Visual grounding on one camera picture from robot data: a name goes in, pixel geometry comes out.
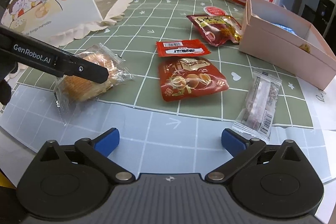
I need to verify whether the clear wrapped wafer packet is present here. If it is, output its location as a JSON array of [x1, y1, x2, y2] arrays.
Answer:
[[232, 70, 282, 141]]

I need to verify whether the red chestnut snack packet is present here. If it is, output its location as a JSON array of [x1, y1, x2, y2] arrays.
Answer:
[[158, 57, 230, 102]]

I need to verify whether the round bread clear wrapper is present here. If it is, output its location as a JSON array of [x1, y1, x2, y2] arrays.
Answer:
[[54, 43, 134, 125]]

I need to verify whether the blue snack packet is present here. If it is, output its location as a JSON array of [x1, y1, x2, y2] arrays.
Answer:
[[272, 23, 297, 35]]

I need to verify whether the dark red jujube packet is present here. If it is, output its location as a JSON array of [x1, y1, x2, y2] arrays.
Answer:
[[186, 15, 243, 47]]

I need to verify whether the green grid tablecloth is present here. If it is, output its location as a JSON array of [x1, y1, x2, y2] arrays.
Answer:
[[0, 0, 336, 183]]

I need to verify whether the black fish tank cabinet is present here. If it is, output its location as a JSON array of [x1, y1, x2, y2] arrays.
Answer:
[[301, 0, 335, 35]]

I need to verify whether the red long snack packet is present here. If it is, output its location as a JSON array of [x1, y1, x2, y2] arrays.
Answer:
[[156, 39, 211, 57]]

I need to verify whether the round red lid cup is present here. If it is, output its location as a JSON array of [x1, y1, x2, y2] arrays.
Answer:
[[203, 6, 227, 16]]

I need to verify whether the pink open gift box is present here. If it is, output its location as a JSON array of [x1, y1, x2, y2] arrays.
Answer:
[[239, 0, 335, 90]]

